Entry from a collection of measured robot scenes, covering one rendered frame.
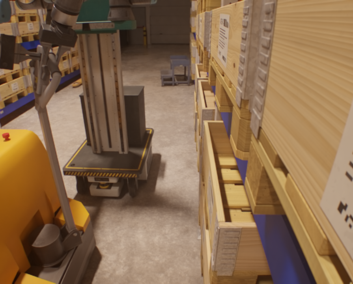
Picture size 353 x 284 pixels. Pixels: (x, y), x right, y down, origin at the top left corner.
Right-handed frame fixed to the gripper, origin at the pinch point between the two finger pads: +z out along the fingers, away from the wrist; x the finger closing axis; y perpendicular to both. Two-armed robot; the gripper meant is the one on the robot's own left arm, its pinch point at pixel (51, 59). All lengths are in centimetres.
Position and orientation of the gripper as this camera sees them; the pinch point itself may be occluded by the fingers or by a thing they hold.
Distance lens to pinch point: 114.7
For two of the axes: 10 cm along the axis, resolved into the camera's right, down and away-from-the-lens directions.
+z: -5.0, 6.6, 5.6
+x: -7.3, 0.3, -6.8
